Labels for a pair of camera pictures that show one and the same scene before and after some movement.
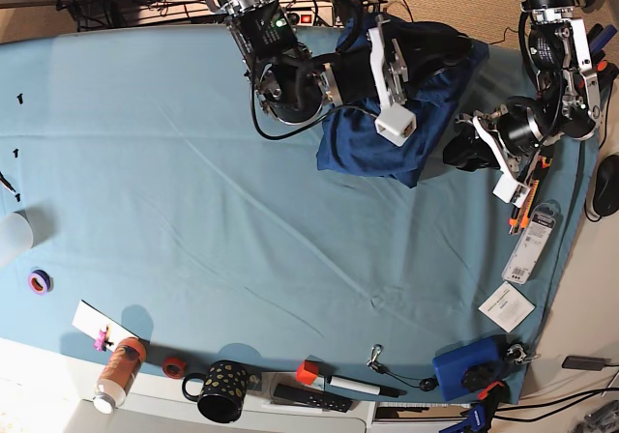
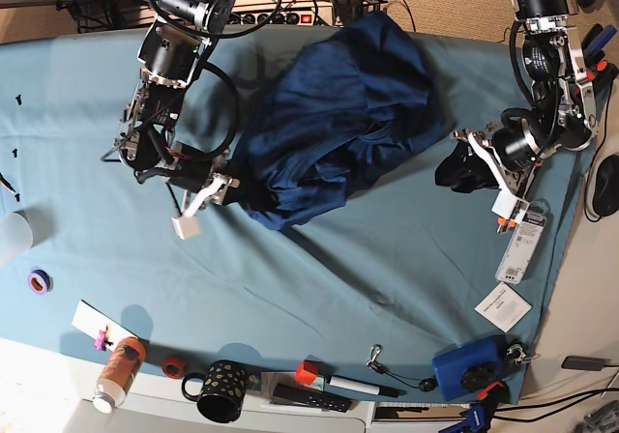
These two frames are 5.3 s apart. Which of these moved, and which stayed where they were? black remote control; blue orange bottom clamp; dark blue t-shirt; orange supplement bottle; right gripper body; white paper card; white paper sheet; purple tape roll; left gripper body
Moved: left gripper body; right gripper body; dark blue t-shirt
Stayed: white paper sheet; black remote control; white paper card; purple tape roll; orange supplement bottle; blue orange bottom clamp
